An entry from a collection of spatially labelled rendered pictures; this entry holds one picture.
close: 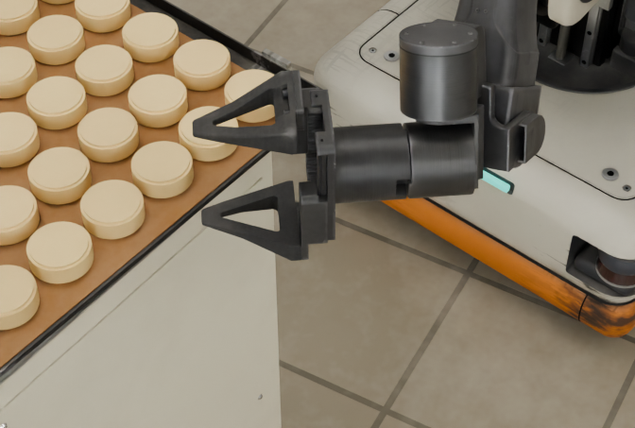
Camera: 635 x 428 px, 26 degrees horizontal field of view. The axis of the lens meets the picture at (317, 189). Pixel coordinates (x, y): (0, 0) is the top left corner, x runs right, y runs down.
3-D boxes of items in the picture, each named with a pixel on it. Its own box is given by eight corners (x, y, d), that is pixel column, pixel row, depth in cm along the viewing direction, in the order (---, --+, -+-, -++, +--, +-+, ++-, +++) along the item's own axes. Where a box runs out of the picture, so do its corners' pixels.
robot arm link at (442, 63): (545, 148, 108) (448, 129, 112) (550, 8, 103) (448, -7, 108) (478, 206, 99) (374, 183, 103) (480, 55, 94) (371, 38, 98)
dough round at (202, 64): (180, 96, 120) (178, 79, 118) (170, 59, 123) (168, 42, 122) (236, 87, 121) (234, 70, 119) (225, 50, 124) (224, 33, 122)
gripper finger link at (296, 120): (198, 210, 100) (327, 200, 100) (191, 141, 94) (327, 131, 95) (196, 142, 104) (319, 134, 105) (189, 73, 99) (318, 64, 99)
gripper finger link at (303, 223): (204, 269, 105) (327, 261, 105) (197, 208, 99) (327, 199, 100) (201, 203, 109) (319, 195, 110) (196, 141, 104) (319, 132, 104)
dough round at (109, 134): (74, 129, 117) (71, 112, 116) (131, 116, 118) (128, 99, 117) (87, 170, 114) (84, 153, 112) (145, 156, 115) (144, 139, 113)
